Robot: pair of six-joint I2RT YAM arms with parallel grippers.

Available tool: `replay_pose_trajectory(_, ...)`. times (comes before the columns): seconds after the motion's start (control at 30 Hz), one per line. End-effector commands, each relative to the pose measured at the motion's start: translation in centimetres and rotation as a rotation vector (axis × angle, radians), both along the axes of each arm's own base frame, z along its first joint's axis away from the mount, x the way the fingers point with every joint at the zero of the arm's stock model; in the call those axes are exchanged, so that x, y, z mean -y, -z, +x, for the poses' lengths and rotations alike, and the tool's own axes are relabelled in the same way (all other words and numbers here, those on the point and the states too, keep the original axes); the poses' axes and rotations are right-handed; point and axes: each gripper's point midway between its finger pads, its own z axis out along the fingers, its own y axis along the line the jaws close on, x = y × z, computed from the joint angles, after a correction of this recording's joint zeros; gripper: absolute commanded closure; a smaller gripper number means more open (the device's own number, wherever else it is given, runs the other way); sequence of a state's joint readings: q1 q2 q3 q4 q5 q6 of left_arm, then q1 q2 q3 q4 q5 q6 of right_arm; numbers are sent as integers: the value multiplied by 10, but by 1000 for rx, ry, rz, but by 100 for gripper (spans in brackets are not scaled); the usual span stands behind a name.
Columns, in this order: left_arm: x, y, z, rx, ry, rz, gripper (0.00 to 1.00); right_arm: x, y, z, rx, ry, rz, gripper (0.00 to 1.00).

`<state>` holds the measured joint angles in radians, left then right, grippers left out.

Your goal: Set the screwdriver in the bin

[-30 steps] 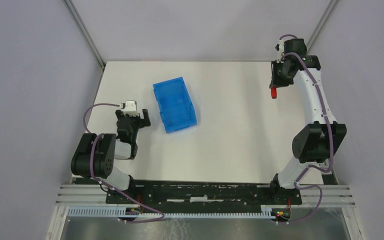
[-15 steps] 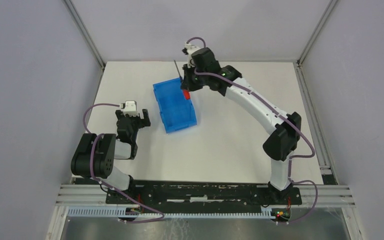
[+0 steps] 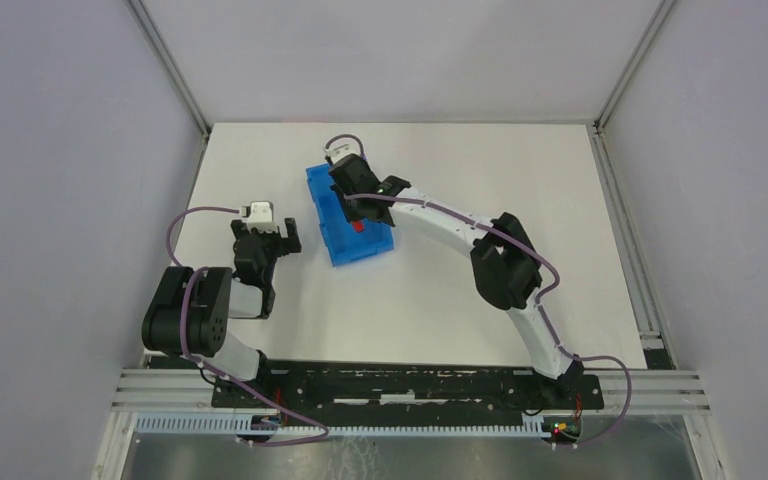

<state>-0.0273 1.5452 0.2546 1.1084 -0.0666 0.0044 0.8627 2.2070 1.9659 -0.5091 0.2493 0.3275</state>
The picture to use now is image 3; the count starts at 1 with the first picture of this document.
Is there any aluminium front rail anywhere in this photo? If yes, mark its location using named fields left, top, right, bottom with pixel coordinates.
left=112, top=365, right=711, bottom=416

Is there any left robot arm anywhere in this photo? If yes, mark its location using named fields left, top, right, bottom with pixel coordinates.
left=141, top=217, right=302, bottom=408

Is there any aluminium frame rail right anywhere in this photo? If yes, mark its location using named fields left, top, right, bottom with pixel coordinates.
left=587, top=1, right=678, bottom=370

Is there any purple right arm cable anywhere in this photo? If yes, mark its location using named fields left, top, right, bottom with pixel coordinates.
left=324, top=134, right=633, bottom=449

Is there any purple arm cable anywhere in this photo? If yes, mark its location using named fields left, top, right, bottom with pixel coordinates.
left=165, top=205, right=330, bottom=448
left=324, top=134, right=633, bottom=449

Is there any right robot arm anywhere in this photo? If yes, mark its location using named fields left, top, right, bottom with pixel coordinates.
left=325, top=150, right=583, bottom=408

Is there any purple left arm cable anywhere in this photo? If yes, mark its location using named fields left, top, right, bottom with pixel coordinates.
left=165, top=205, right=330, bottom=448

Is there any aluminium frame rail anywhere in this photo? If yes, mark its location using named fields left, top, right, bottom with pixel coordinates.
left=587, top=1, right=678, bottom=370
left=125, top=0, right=212, bottom=140

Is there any white slotted cable duct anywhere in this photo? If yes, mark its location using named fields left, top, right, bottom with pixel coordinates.
left=134, top=413, right=550, bottom=439

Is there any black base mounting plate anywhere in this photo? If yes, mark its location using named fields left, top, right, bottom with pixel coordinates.
left=211, top=360, right=605, bottom=429

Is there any blue plastic bin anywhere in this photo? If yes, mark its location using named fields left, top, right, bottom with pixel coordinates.
left=305, top=163, right=395, bottom=267

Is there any aluminium frame rail left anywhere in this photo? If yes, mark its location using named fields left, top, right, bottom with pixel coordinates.
left=125, top=0, right=212, bottom=140

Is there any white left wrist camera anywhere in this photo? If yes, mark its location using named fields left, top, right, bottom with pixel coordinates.
left=240, top=201, right=278, bottom=233

